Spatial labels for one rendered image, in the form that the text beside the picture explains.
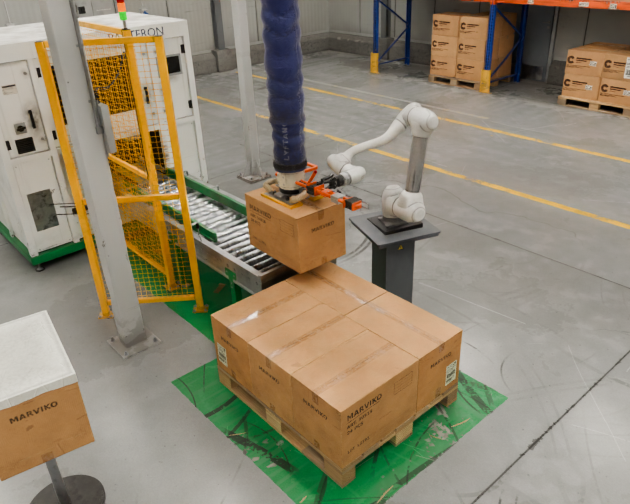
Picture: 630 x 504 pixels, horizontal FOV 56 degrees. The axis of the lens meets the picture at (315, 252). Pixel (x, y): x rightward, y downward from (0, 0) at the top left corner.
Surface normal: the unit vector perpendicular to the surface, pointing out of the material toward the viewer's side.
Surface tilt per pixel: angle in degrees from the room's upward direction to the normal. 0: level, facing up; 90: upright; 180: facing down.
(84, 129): 90
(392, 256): 90
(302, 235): 89
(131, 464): 0
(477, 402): 0
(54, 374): 0
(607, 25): 90
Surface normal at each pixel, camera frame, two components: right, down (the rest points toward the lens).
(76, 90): 0.66, 0.33
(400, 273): 0.36, 0.43
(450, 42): -0.73, 0.33
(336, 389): -0.04, -0.88
